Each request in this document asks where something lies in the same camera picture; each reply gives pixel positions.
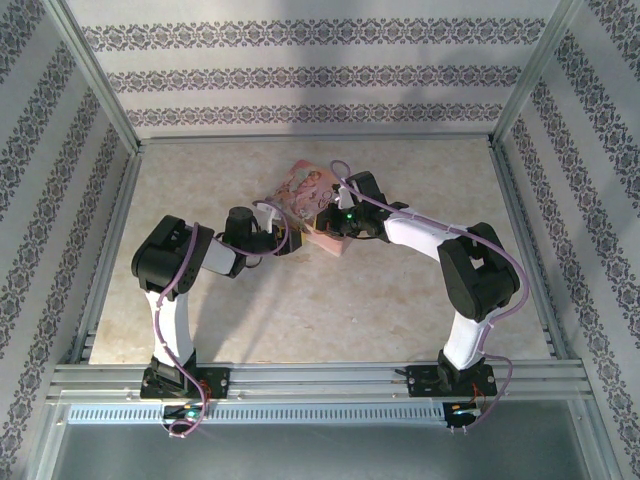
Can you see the pink illustrated tin box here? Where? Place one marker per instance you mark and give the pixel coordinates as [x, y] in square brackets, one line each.
[305, 185]

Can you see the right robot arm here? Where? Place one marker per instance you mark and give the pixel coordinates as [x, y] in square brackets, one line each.
[470, 335]

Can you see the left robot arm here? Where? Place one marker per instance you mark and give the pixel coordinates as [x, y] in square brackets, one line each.
[167, 320]

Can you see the grey metal panel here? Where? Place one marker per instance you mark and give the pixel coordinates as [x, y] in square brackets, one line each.
[320, 455]

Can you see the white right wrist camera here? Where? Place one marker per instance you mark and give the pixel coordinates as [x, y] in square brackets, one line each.
[342, 197]

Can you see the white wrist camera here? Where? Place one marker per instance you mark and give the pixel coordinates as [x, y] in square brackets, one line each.
[272, 212]
[342, 197]

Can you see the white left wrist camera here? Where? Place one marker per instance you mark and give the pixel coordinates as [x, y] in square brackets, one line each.
[272, 212]

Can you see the aluminium frame crossbar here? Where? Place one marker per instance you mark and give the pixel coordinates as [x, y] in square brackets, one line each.
[315, 137]

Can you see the aluminium frame side rail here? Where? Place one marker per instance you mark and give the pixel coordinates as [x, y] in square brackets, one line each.
[514, 200]
[124, 200]

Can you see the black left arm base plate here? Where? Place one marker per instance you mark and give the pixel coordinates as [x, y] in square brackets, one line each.
[220, 382]

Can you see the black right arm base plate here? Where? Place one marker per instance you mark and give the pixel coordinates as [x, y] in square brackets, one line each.
[420, 382]

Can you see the aluminium frame post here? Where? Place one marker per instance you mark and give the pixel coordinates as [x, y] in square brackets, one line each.
[532, 80]
[95, 80]

